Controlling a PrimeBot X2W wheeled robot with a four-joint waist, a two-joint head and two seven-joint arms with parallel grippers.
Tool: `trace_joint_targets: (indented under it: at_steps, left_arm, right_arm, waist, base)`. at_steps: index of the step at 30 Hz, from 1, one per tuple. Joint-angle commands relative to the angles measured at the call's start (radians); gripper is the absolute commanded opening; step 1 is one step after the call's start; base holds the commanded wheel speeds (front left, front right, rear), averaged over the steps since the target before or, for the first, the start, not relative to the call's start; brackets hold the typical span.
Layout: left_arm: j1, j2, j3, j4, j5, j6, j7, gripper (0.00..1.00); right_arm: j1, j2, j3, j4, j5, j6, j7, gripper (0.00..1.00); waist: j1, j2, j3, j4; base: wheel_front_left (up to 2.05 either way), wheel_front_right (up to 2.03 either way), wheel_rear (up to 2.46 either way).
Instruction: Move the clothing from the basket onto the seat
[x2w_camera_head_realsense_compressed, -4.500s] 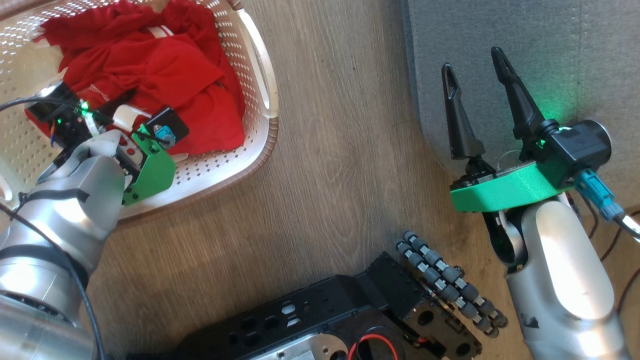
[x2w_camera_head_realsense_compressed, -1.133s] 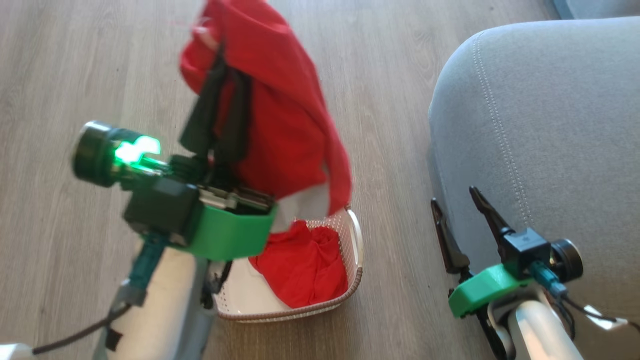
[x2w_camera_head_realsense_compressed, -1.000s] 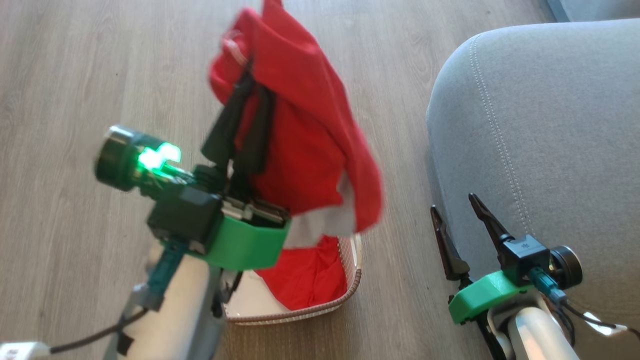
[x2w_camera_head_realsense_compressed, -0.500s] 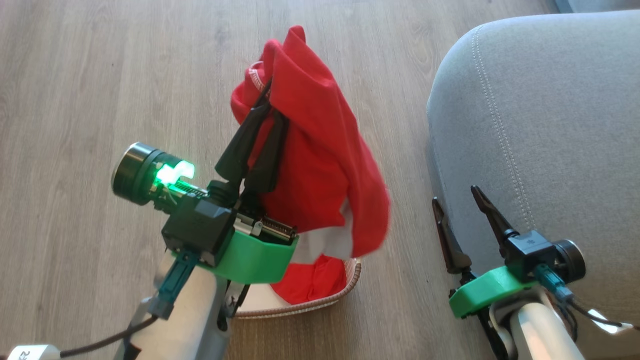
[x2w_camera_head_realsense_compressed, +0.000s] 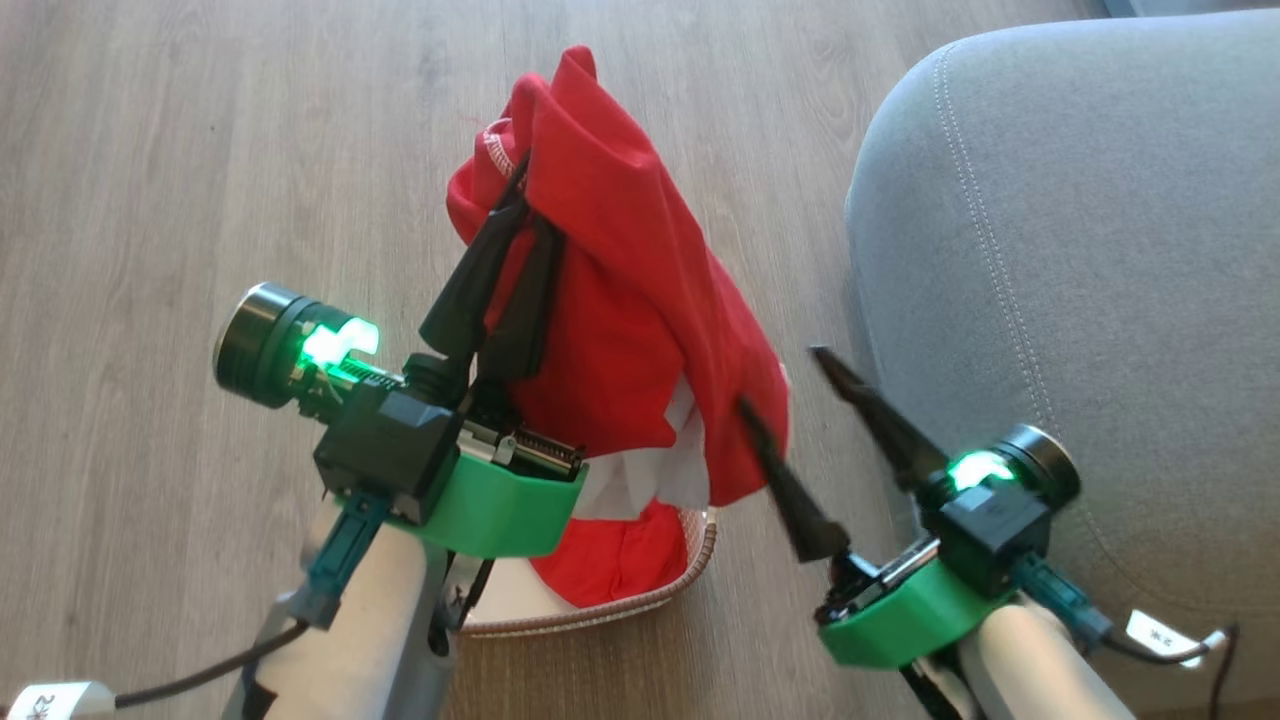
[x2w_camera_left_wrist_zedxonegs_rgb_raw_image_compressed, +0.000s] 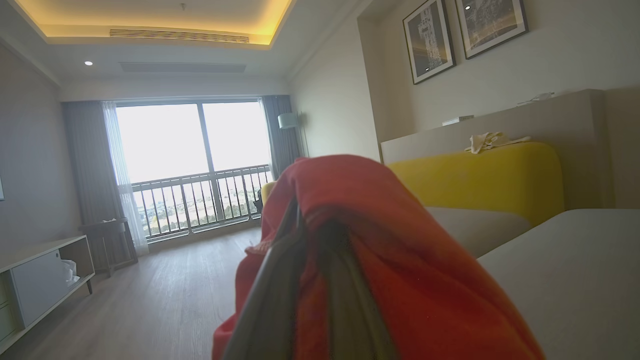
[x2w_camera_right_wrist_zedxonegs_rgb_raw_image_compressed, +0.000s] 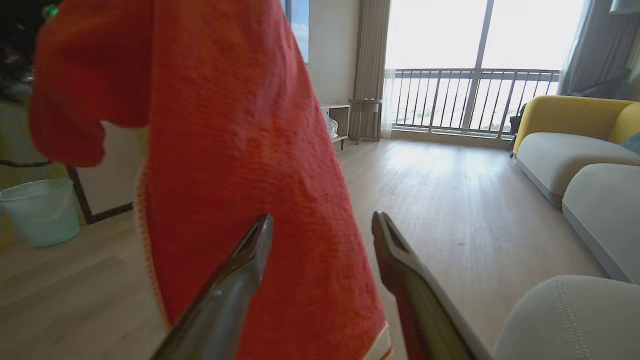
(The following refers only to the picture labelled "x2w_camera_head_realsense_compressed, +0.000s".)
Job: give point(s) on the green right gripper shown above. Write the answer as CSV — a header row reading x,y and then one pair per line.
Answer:
x,y
900,625

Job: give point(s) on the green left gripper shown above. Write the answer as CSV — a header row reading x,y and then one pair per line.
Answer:
x,y
500,515

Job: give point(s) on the red cotton garment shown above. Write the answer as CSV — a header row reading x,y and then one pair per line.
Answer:
x,y
630,280

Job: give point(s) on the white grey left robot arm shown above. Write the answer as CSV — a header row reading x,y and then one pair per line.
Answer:
x,y
370,640

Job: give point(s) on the white perforated laundry basket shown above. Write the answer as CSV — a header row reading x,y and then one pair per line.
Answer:
x,y
520,605

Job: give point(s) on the black right cylinder green light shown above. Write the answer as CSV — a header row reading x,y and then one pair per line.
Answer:
x,y
1040,460

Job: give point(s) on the black cylinder green light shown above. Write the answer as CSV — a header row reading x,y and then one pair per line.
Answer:
x,y
1040,460
265,340

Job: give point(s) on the black left cylinder green light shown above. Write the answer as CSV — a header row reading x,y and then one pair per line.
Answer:
x,y
265,340

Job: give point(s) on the grey fabric sofa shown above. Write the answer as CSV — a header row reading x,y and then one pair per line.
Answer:
x,y
1120,250

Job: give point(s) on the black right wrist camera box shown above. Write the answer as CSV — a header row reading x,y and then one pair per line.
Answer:
x,y
995,540

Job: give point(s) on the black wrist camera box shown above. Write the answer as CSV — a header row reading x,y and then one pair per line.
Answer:
x,y
995,540
385,450

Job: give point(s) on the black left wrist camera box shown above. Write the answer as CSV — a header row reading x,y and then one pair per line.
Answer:
x,y
385,450

